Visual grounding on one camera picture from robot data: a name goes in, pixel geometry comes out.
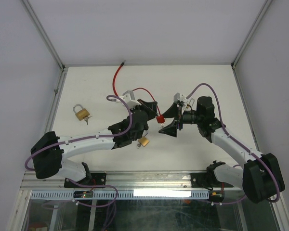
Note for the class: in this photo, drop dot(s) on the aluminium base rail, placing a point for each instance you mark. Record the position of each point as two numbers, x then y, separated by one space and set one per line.
121 180

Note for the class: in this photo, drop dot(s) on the small brass padlock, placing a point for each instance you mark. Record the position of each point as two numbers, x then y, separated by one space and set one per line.
191 103

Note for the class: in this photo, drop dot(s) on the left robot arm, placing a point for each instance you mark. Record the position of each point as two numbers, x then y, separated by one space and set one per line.
51 154

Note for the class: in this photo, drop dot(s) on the open brass padlock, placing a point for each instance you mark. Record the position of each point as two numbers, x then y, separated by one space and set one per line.
142 142

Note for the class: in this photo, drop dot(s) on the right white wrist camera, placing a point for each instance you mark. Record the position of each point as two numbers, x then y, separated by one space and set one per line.
180 99

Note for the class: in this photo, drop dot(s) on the closed brass padlock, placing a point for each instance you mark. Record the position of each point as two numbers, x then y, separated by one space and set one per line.
81 113

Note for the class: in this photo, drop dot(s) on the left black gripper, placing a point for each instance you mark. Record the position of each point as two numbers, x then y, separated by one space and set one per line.
151 108

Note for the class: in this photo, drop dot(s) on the white slotted cable duct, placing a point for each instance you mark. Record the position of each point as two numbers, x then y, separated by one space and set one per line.
136 194

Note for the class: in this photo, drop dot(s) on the thick red cable lock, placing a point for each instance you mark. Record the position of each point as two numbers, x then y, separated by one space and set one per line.
115 77

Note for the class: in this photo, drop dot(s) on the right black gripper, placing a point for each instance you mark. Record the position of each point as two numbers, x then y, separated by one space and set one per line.
173 112

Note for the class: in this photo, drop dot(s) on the red thin-cable padlock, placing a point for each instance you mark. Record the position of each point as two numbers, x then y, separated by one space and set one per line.
160 118

